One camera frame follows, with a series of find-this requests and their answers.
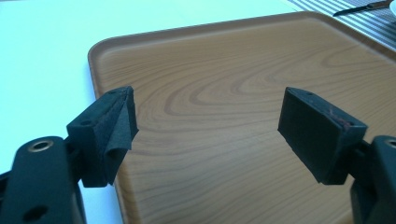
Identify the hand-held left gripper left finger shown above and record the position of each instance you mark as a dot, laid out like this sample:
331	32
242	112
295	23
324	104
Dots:
99	133

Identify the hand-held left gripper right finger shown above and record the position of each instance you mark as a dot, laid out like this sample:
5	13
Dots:
314	137

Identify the wooden-look brown tray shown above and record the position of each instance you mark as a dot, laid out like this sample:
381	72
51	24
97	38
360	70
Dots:
236	124

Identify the striped placemat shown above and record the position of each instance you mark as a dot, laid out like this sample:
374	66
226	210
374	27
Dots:
361	18

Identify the table knife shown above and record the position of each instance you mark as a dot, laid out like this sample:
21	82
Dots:
361	8

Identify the white plate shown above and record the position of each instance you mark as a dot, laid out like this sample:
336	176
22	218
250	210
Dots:
393	7

